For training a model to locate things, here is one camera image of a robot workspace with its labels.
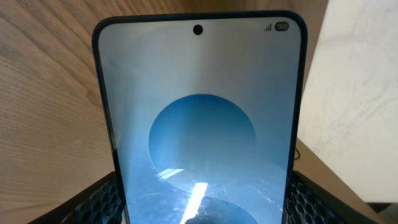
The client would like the blue Samsung smartphone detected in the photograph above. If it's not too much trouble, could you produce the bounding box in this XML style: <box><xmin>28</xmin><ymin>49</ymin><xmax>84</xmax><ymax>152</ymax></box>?
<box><xmin>92</xmin><ymin>10</ymin><xmax>308</xmax><ymax>223</ymax></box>

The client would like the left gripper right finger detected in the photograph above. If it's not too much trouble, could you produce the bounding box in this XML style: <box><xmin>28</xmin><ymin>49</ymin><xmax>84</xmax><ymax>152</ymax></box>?
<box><xmin>284</xmin><ymin>170</ymin><xmax>378</xmax><ymax>224</ymax></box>

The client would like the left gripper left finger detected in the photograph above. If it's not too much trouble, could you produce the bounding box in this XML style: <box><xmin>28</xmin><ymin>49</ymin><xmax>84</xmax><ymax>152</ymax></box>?
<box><xmin>29</xmin><ymin>172</ymin><xmax>124</xmax><ymax>224</ymax></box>

